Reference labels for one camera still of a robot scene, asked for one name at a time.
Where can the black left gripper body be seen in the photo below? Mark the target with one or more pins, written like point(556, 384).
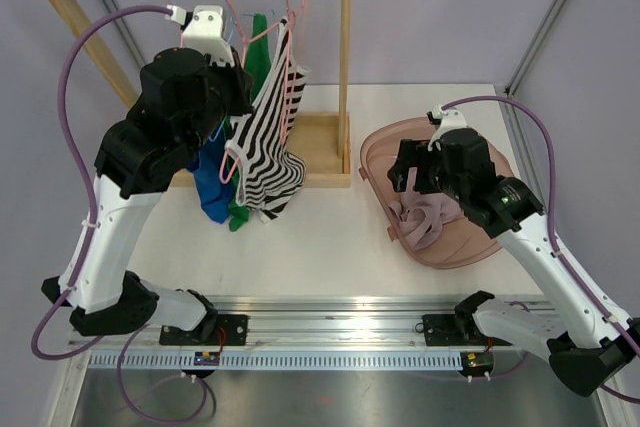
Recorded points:
point(226, 87)

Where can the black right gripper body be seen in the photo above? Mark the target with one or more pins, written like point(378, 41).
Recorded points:
point(415, 154)

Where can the pale pink tank top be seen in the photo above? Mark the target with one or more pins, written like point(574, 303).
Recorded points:
point(422, 217)

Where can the pink wire hanger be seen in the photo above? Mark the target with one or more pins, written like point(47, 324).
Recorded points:
point(290, 63)

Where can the black white striped tank top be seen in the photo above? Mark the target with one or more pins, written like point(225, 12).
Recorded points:
point(269, 173)

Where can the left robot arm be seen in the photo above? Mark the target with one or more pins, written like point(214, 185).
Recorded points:
point(185, 96)

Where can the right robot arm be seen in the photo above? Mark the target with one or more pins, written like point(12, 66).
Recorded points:
point(594, 339)

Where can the green tank top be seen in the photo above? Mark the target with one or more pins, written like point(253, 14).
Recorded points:
point(257, 65)

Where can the blue tank top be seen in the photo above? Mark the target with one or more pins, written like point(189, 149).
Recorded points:
point(214, 196)

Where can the pink translucent plastic basin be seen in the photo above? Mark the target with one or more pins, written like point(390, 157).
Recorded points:
point(461, 243)

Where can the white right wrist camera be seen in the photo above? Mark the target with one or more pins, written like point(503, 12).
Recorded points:
point(444, 121)

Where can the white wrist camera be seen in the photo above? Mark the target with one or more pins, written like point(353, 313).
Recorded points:
point(203, 31)
point(444, 121)

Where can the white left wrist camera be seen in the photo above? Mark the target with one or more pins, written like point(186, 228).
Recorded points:
point(203, 31)

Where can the light blue wire hanger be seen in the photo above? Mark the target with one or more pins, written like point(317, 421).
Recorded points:
point(231, 26)

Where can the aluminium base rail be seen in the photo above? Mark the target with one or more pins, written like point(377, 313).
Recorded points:
point(298, 334)

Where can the aluminium frame post right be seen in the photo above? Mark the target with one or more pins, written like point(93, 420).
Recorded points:
point(536, 45)

